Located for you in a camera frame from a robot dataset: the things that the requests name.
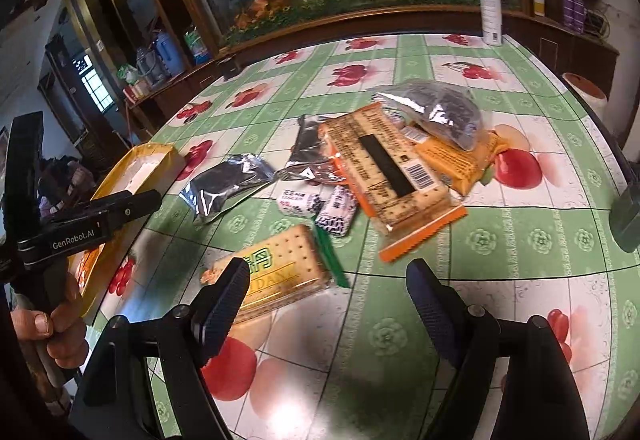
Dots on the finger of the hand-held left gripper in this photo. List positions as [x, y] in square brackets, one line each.
[125, 205]

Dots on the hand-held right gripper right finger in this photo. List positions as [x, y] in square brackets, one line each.
[434, 315]

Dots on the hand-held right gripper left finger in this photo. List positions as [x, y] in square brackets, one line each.
[225, 307]

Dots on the yellow tray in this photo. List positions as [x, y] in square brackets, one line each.
[145, 166]

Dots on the green-edged cracker packet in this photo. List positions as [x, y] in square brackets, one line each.
[290, 260]

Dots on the silver foil snack packet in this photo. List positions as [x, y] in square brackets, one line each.
[225, 185]

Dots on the yellow-orange snack packet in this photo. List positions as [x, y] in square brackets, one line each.
[450, 162]

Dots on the clear bag of dark snacks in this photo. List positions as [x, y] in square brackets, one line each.
[440, 112]

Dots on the person's left hand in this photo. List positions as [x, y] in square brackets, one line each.
[65, 330]

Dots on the green fruit-print tablecloth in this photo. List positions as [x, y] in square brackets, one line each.
[525, 245]

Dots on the small white-blue wrapped candy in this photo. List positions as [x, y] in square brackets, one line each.
[297, 204]
[337, 217]

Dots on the clear plastic jug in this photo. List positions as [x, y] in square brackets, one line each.
[145, 62]

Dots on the blue thermos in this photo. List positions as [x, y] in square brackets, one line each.
[167, 52]

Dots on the small black object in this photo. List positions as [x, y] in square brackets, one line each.
[230, 68]

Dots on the green plastic bag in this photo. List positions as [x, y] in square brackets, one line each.
[196, 45]

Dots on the dark foil snack packet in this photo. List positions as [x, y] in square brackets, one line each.
[310, 150]

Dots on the large orange-edged cracker packet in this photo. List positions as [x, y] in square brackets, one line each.
[350, 145]

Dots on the white jar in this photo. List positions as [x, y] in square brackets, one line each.
[587, 92]

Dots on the white spray bottle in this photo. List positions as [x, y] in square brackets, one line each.
[490, 10]

